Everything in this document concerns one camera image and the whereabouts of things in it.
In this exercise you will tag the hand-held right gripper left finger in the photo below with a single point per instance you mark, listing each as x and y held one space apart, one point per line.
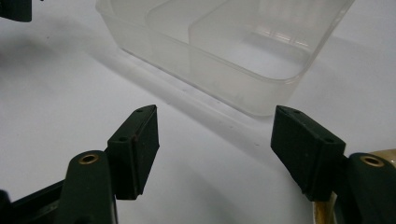
137 155

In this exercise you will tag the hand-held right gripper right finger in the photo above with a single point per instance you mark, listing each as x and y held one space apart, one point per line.
306 149

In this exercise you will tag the clear plastic compartment container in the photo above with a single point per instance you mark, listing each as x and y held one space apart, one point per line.
249 56

